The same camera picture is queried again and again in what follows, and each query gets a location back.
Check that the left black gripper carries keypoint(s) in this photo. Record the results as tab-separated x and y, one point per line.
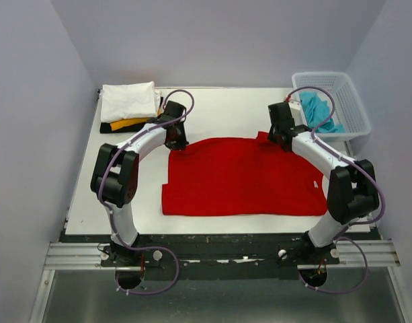
181	144

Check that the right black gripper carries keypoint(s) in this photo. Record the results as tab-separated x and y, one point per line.
270	135

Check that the red t shirt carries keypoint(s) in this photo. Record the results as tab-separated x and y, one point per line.
241	176

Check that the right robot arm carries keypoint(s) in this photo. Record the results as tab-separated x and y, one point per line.
351	193

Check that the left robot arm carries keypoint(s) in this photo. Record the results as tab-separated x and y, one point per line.
115	175

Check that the teal t shirt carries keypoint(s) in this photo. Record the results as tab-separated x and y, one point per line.
317	110

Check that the folded white t shirt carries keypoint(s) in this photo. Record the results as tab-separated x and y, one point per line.
120	102

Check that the folded yellow t shirt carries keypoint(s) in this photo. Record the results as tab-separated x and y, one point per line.
119	124

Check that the white plastic basket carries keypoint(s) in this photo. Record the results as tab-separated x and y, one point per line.
346	107

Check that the folded black t shirt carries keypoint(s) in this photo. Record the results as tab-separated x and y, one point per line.
106	129

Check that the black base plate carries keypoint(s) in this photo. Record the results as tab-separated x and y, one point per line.
217	257

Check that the aluminium mounting rail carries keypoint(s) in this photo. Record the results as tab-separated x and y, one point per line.
80	256

